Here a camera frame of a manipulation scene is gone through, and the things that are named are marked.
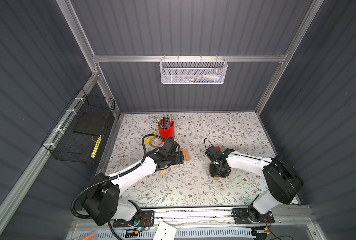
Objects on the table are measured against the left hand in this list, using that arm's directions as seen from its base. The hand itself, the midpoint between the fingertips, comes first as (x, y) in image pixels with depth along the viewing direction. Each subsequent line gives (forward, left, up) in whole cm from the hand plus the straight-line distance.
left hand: (180, 157), depth 85 cm
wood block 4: (-10, -20, -9) cm, 24 cm away
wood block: (+6, -4, -9) cm, 12 cm away
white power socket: (-34, +9, -6) cm, 36 cm away
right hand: (-8, -21, -10) cm, 24 cm away
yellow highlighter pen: (+19, +22, -8) cm, 30 cm away
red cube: (+10, -26, -8) cm, 29 cm away
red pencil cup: (+19, +8, -2) cm, 21 cm away
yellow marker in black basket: (-6, +39, +18) cm, 44 cm away
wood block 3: (-4, +10, -9) cm, 14 cm away
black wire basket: (+8, +51, +16) cm, 54 cm away
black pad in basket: (+10, +44, +21) cm, 50 cm away
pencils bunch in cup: (+25, +8, +4) cm, 26 cm away
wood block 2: (+10, -2, -9) cm, 14 cm away
